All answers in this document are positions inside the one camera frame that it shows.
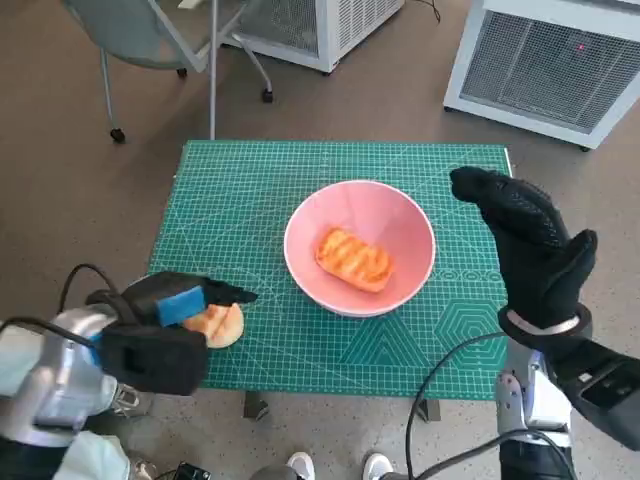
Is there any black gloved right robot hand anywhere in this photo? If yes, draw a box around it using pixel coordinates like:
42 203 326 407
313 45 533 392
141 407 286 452
448 166 599 331

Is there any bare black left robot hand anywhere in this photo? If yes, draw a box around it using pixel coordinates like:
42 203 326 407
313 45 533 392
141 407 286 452
122 271 260 331

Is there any round toy bread bun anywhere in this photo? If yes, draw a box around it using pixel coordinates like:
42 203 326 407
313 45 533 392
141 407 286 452
182 302 246 350

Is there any pink bowl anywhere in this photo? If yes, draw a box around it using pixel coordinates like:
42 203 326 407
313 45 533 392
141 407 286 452
283 181 437 320

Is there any long grilled toy bread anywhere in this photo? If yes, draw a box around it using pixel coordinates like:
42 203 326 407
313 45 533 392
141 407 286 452
314 227 396 294

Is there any person's grey shoe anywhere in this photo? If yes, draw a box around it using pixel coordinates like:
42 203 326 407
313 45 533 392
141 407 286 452
112 383 154 419

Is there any green cutting mat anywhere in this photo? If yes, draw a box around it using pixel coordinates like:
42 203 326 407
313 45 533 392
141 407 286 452
148 139 511 401

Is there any large white mesh cabinet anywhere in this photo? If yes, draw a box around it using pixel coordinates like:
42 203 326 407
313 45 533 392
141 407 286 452
443 0 640 151

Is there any thin metal pole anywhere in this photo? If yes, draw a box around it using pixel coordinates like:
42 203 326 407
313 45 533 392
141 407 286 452
208 0 220 141

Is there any white shoe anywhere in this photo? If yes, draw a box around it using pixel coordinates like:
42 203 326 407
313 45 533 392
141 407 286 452
363 452 395 480
287 451 316 480

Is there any grey-green office chair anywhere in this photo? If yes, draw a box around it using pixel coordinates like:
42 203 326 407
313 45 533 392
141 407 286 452
59 0 275 144

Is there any white mesh cabinet on casters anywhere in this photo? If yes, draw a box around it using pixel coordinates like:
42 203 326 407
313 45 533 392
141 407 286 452
219 0 405 75

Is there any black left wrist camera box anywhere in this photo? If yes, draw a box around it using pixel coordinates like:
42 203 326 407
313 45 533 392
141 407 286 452
99 322 210 397

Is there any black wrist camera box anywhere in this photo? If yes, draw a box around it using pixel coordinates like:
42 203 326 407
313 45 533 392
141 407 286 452
99 322 210 397
544 334 640 451

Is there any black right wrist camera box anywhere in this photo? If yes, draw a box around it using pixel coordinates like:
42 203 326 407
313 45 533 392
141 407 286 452
544 334 640 451

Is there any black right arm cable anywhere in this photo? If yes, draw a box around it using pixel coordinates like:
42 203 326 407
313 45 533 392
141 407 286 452
404 331 576 480

